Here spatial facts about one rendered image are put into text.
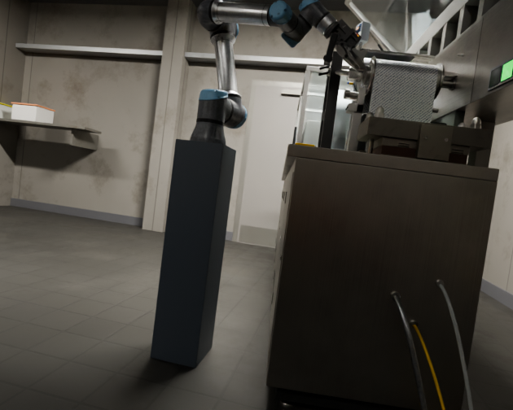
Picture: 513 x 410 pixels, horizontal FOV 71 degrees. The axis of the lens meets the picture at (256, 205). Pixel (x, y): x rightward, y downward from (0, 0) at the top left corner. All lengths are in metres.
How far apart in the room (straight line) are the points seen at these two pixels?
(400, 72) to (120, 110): 4.64
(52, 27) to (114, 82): 1.36
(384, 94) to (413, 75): 0.13
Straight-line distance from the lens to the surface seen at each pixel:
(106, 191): 5.69
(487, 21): 1.59
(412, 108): 1.54
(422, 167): 1.25
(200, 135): 1.48
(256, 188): 4.75
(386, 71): 1.55
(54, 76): 6.48
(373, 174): 1.20
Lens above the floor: 0.74
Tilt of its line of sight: 3 degrees down
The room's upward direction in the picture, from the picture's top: 7 degrees clockwise
